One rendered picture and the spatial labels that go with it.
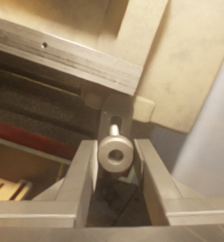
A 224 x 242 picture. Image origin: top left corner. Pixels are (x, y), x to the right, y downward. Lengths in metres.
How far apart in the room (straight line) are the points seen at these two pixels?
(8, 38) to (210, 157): 0.55
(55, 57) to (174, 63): 0.16
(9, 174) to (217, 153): 1.17
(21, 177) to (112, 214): 0.89
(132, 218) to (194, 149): 1.35
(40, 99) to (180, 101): 0.35
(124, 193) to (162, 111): 1.39
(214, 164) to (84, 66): 0.50
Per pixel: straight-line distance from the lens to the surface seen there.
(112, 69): 0.19
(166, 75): 0.26
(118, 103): 0.21
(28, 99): 0.50
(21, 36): 0.21
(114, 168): 0.16
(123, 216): 1.78
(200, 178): 0.60
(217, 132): 0.56
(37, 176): 1.23
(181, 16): 0.28
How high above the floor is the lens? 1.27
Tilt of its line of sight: 76 degrees down
